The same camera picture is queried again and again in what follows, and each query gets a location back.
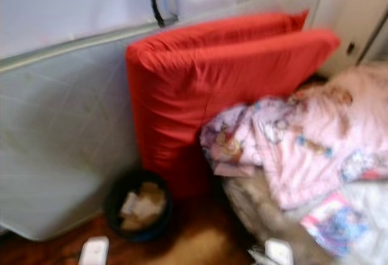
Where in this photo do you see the colourful manga book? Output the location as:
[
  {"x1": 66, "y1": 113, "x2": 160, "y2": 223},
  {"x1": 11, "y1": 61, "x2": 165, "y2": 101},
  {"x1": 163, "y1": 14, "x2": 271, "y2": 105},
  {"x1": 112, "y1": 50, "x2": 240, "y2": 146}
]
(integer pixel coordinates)
[{"x1": 300, "y1": 192, "x2": 370, "y2": 257}]

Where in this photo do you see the black waste bin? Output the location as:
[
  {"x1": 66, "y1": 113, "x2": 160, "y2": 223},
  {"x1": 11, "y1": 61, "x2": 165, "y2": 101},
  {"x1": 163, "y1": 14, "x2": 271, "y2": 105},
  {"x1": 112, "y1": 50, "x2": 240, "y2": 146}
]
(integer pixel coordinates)
[{"x1": 103, "y1": 168, "x2": 173, "y2": 243}]

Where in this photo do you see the crumpled paper rubbish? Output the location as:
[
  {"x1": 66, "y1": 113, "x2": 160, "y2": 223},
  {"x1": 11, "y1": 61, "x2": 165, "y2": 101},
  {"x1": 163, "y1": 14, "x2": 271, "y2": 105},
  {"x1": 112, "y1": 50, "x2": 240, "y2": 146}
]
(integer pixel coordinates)
[{"x1": 120, "y1": 181, "x2": 166, "y2": 232}]

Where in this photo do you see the red fabric cushion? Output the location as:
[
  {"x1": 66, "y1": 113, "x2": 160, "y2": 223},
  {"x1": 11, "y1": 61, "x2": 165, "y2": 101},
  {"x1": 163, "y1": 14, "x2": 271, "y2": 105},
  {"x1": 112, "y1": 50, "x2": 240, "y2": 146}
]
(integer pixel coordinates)
[
  {"x1": 126, "y1": 29, "x2": 340, "y2": 200},
  {"x1": 167, "y1": 10, "x2": 310, "y2": 41}
]

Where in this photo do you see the bed with grey floral cover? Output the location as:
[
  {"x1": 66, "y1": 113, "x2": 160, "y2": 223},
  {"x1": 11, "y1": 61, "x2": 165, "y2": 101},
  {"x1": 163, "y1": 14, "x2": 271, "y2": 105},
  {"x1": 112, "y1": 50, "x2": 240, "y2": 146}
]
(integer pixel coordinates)
[{"x1": 221, "y1": 171, "x2": 388, "y2": 265}]

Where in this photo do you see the pink cartoon print blanket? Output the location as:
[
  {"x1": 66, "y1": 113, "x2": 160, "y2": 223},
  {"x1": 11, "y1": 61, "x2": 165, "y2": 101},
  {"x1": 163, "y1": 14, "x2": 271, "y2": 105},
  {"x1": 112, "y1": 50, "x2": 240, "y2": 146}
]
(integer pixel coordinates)
[{"x1": 200, "y1": 64, "x2": 388, "y2": 211}]

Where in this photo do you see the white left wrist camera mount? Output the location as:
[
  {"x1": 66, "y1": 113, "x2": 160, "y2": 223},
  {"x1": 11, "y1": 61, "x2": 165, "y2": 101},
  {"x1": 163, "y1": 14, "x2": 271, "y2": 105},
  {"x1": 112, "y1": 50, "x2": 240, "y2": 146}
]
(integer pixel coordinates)
[{"x1": 79, "y1": 236, "x2": 110, "y2": 265}]

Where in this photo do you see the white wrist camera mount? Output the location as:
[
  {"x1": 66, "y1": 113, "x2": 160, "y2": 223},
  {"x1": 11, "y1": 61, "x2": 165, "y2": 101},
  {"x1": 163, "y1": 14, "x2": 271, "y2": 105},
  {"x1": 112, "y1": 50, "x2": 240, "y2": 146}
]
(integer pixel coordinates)
[
  {"x1": 266, "y1": 238, "x2": 295, "y2": 265},
  {"x1": 79, "y1": 236, "x2": 110, "y2": 265}
]

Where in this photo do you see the black curved hose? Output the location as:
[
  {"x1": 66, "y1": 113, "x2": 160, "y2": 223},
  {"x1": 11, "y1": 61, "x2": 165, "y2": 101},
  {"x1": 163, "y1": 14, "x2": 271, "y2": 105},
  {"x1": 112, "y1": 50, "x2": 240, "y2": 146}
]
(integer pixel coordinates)
[{"x1": 150, "y1": 0, "x2": 179, "y2": 28}]

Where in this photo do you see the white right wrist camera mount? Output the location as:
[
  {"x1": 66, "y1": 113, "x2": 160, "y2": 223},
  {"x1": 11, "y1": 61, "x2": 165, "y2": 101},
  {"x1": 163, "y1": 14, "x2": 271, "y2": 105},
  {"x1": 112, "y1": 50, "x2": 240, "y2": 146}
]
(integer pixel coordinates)
[{"x1": 266, "y1": 238, "x2": 295, "y2": 265}]

